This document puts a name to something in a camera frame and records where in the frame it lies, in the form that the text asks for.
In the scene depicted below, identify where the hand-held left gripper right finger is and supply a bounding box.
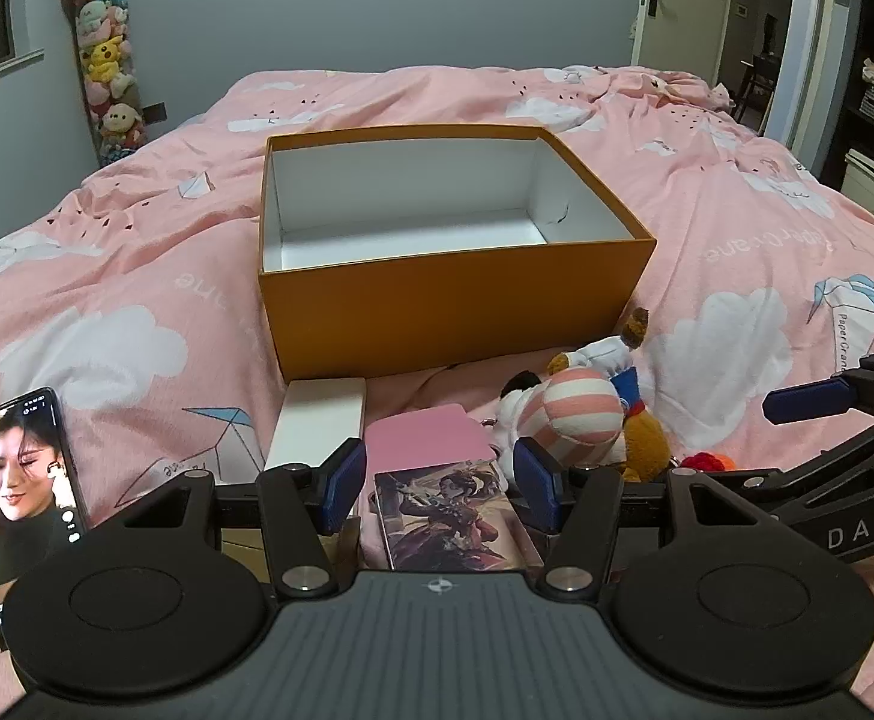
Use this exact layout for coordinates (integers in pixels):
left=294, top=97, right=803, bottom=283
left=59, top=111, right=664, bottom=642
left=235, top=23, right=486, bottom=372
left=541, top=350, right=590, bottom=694
left=512, top=436, right=779, bottom=595

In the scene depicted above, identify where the white door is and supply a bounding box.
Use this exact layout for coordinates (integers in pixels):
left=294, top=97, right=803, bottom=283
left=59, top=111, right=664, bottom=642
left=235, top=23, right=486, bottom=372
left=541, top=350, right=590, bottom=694
left=632, top=0, right=738, bottom=91

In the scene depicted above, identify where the red orange charm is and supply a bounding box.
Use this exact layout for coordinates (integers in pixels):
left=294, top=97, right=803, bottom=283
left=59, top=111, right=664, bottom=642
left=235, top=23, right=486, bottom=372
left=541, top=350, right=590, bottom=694
left=679, top=452, right=738, bottom=475

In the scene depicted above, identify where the pink wallet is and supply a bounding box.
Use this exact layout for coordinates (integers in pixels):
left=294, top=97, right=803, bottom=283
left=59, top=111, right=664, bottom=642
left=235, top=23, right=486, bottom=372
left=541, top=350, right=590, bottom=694
left=364, top=403, right=492, bottom=492

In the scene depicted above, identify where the clear tube of plush toys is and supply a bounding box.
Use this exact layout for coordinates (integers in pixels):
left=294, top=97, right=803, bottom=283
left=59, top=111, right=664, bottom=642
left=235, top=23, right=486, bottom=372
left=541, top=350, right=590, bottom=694
left=62, top=0, right=145, bottom=170

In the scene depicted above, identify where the long white box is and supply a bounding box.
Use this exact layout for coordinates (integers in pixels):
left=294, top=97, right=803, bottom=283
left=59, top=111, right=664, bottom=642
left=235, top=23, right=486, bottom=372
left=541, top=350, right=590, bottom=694
left=266, top=377, right=367, bottom=473

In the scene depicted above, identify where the black smartphone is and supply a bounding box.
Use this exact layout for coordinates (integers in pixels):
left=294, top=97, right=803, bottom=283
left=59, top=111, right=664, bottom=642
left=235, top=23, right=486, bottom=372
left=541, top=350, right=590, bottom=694
left=0, top=387, right=91, bottom=653

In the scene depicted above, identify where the pink printed blanket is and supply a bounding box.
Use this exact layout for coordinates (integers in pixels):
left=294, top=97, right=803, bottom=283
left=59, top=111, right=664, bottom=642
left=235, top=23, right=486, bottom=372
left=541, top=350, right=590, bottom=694
left=0, top=64, right=874, bottom=720

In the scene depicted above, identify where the orange cardboard box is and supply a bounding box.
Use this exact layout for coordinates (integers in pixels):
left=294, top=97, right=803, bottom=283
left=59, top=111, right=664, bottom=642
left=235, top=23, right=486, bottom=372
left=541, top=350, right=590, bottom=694
left=258, top=125, right=658, bottom=382

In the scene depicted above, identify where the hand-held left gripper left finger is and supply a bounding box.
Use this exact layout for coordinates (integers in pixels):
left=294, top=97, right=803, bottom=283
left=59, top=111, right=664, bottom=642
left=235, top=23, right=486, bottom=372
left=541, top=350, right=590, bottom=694
left=110, top=437, right=368, bottom=597

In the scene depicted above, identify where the white plush with striped back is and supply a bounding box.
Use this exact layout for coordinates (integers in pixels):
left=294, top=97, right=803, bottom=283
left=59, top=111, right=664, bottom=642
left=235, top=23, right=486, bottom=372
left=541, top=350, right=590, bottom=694
left=491, top=366, right=627, bottom=481

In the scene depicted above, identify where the brown plush dog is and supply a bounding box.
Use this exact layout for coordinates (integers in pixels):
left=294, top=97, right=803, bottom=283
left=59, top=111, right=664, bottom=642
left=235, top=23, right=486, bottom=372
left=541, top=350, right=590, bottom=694
left=546, top=307, right=671, bottom=482

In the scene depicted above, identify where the white door frame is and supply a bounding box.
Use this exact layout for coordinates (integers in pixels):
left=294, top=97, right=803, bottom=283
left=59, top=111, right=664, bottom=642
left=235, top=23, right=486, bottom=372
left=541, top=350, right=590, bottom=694
left=763, top=0, right=854, bottom=143

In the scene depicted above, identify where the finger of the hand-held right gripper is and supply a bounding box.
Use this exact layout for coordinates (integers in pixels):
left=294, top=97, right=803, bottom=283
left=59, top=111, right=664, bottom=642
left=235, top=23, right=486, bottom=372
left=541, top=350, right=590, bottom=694
left=763, top=351, right=874, bottom=425
left=722, top=420, right=874, bottom=520

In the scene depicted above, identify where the illustrated card box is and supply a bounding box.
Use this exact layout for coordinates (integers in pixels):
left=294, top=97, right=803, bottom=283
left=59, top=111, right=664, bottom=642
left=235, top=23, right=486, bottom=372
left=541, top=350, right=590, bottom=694
left=372, top=461, right=544, bottom=571

